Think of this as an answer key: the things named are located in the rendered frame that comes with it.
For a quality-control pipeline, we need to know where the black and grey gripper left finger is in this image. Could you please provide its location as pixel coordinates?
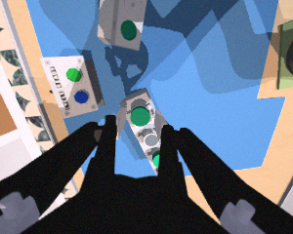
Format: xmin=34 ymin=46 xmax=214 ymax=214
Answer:
xmin=0 ymin=107 xmax=126 ymax=234

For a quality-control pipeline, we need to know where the blue flat mat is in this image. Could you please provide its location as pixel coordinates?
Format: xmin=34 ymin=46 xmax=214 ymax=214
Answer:
xmin=25 ymin=0 xmax=286 ymax=177

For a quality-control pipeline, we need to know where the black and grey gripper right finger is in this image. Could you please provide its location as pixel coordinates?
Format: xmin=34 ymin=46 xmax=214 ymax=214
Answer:
xmin=154 ymin=110 xmax=293 ymax=234

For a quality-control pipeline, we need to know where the dark table edge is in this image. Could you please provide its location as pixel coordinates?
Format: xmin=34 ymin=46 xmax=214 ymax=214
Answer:
xmin=0 ymin=0 xmax=293 ymax=207

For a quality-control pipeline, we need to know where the white sloping button panel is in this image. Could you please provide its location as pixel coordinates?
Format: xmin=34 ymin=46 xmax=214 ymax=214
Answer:
xmin=40 ymin=56 xmax=105 ymax=119

